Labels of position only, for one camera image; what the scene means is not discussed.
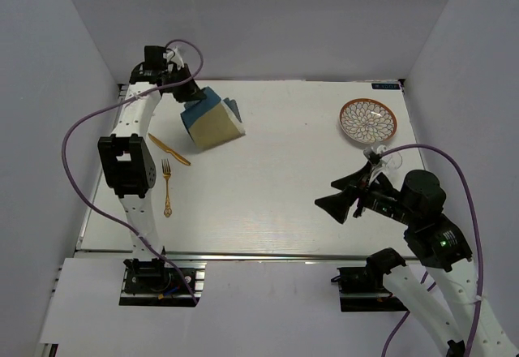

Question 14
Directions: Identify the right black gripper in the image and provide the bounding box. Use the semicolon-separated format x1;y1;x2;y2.
314;160;417;225

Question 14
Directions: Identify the blue and tan placemat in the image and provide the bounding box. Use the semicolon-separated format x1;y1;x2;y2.
180;87;246;151

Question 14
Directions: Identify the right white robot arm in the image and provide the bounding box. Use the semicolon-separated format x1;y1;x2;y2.
315;163;518;356

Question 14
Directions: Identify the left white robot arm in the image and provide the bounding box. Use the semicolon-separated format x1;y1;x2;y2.
97;40;206;261

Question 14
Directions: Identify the clear drinking glass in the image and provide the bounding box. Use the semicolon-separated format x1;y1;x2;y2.
373;152;403;177

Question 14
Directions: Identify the gold knife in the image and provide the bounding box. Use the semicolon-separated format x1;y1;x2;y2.
148;133;191;166

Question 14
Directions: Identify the patterned ceramic plate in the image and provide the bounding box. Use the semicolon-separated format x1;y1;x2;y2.
339;98;397;144

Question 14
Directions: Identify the right blue table label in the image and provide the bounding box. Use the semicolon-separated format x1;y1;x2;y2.
371;83;401;90

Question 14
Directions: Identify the gold fork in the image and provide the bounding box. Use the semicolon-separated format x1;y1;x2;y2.
161;158;172;218

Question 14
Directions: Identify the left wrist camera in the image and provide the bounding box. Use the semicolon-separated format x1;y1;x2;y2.
164;46;185;72

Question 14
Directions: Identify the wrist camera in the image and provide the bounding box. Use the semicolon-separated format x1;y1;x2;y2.
363;144;388;165
164;46;185;72

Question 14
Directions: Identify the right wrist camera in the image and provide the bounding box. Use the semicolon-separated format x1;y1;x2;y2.
363;144;388;165

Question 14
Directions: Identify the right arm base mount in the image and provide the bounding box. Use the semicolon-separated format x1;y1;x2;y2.
331;267;406;312

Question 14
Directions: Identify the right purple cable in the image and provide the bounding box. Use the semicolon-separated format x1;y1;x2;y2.
376;144;486;357

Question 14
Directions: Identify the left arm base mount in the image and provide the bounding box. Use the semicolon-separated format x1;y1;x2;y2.
118;259;204;308

